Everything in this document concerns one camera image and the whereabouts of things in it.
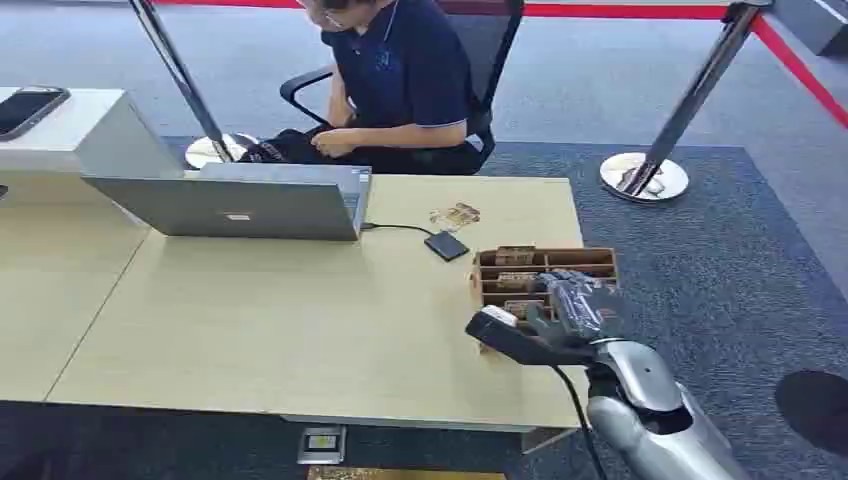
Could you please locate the black drive cable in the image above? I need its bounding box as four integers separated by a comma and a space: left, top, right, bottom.
360, 221, 439, 239

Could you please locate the brown printed card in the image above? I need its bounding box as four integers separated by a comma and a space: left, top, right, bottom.
504, 299, 547, 321
494, 245, 537, 267
496, 272, 539, 292

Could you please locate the black office chair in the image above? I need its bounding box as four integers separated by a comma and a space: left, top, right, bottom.
279, 0, 527, 168

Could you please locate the yellow-brown board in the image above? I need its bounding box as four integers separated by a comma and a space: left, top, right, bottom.
305, 465, 509, 480

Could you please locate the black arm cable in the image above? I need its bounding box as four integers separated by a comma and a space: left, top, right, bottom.
551, 364, 609, 480

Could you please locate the chrome stanchion post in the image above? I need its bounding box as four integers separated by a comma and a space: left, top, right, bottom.
598, 0, 775, 204
127, 0, 260, 171

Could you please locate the floor outlet box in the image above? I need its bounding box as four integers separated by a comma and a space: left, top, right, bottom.
296, 424, 348, 467

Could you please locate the black robot foot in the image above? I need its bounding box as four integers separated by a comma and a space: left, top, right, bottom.
774, 369, 848, 460

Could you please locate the person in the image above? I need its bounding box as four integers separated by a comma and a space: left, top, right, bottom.
237, 0, 489, 178

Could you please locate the white cabinet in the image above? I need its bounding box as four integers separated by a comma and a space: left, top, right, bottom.
0, 86, 187, 181

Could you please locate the grey block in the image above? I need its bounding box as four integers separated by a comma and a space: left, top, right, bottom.
770, 0, 848, 58

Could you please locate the red barrier belt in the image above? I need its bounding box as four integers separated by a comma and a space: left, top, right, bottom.
150, 0, 848, 130

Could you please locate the black external drive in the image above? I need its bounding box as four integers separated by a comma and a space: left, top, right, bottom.
423, 229, 472, 264

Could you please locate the black smartphone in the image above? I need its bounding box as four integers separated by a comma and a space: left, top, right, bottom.
0, 85, 73, 143

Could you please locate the wooden card box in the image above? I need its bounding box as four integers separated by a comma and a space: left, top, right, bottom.
469, 246, 621, 334

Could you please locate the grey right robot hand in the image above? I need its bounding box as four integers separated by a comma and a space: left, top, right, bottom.
526, 269, 626, 350

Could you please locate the grey laptop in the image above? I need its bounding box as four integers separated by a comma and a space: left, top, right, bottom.
82, 161, 374, 243

